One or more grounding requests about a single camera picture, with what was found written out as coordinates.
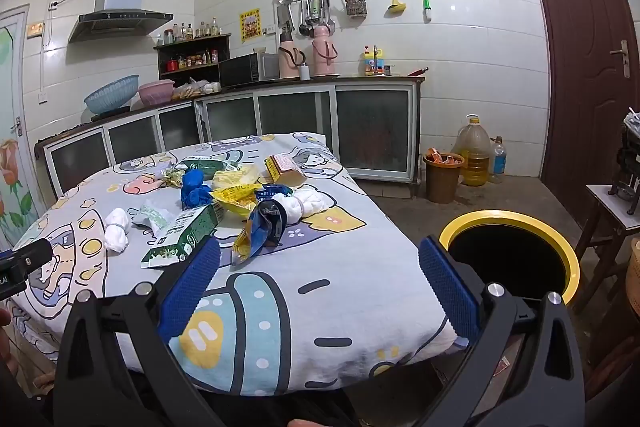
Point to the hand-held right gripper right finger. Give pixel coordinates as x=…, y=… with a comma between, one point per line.
x=447, y=289

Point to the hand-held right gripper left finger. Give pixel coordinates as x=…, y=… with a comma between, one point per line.
x=192, y=289

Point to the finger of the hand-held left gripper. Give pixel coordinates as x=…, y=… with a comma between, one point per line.
x=30, y=259

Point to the yellow rimmed black trash bin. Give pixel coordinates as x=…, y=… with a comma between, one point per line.
x=510, y=257

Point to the green white plastic wrapper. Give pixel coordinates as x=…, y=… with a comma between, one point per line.
x=155, y=217

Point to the yellow snack wrapper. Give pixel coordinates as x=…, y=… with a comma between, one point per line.
x=232, y=198

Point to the green white milk carton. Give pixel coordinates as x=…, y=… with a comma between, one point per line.
x=185, y=232

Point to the blue foil packet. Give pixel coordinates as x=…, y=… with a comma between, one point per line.
x=262, y=227

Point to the brown waste bin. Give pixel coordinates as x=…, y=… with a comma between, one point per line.
x=442, y=184

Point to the gold green wrapper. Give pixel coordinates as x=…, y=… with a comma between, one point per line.
x=173, y=177

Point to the pale yellow plastic bag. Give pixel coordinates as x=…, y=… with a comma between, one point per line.
x=235, y=177

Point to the cartoon printed tablecloth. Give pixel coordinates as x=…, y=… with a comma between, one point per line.
x=325, y=282

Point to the flat green packet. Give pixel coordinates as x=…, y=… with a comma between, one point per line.
x=205, y=164

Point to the flower painted glass door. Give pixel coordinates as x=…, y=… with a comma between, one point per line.
x=10, y=132

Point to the large cooking oil jug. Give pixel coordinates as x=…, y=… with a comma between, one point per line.
x=475, y=157

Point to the clear water bottle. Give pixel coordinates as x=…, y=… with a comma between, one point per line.
x=497, y=162

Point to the large white cloth bundle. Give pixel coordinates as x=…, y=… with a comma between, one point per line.
x=312, y=202

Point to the yellow orange paper box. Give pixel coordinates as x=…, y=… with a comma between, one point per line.
x=285, y=167

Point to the glass front kitchen cabinet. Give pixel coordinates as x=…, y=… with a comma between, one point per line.
x=372, y=132

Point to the wooden stool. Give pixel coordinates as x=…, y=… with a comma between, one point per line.
x=607, y=202

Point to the blue plastic basket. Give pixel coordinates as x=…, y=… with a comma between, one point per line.
x=112, y=94

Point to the wicker basket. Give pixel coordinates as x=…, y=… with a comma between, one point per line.
x=635, y=272

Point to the pink plastic basin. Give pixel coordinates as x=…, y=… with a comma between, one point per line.
x=156, y=93

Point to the plastic bag of food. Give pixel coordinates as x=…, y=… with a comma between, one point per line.
x=192, y=88

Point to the black metal hand machine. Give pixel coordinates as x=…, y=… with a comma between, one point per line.
x=627, y=157

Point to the black microwave oven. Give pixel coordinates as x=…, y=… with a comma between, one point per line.
x=240, y=69

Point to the row of small spice jars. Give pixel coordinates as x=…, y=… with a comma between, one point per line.
x=195, y=59

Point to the yellow detergent bottle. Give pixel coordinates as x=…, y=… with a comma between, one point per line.
x=372, y=63

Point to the short pink thermos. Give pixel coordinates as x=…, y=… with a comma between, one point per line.
x=289, y=62

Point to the dark wooden spice shelf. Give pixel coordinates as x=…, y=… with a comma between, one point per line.
x=200, y=39

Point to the steel range hood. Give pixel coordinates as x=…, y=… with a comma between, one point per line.
x=120, y=19

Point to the row of glass condiment bottles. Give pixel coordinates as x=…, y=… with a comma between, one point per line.
x=200, y=29

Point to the tall pink thermos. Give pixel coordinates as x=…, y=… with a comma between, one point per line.
x=324, y=57

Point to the green white brush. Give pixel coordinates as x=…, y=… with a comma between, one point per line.
x=426, y=7

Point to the brown wooden door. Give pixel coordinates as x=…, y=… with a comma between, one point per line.
x=575, y=32

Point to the row of hanging kitchen utensils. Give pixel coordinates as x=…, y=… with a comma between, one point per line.
x=310, y=14

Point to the yellow wall poster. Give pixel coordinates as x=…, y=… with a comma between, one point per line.
x=250, y=26

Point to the yellow wall brush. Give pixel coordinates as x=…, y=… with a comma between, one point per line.
x=396, y=6

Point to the wall chopstick holder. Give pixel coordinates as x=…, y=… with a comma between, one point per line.
x=354, y=7

